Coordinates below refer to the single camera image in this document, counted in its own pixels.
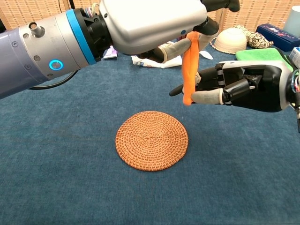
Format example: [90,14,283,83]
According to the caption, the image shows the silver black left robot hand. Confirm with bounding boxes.
[98,0,241,64]

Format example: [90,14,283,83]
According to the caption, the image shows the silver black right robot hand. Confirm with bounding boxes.
[169,60,293,113]

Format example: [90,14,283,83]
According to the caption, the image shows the orange carrot piece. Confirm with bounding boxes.
[181,31,200,106]

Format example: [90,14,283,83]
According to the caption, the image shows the green folded microfiber cloth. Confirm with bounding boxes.
[235,47,296,72]

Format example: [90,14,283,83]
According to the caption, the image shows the white food bag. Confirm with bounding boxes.
[130,41,183,69]

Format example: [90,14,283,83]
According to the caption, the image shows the white blue milk carton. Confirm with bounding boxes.
[288,46,300,68]

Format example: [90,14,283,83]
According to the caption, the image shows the purple white toothpaste tube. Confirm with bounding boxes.
[102,45,118,60]

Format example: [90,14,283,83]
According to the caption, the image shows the beige upturned bowl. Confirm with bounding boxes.
[214,28,248,53]

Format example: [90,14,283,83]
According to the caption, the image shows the navy blue long box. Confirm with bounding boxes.
[255,23,300,52]

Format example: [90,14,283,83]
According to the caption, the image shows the round woven rattan coaster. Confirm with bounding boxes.
[115,111,189,172]

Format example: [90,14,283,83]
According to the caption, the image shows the bamboo folding screen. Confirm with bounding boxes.
[0,0,300,40]

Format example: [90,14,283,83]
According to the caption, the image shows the blue tablecloth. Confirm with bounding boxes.
[0,35,300,225]

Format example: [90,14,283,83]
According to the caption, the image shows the braided rope coil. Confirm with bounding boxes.
[234,24,274,49]

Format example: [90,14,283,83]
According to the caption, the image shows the white rope ring mat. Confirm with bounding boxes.
[210,37,237,55]

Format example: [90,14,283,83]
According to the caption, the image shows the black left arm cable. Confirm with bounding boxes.
[28,70,79,91]

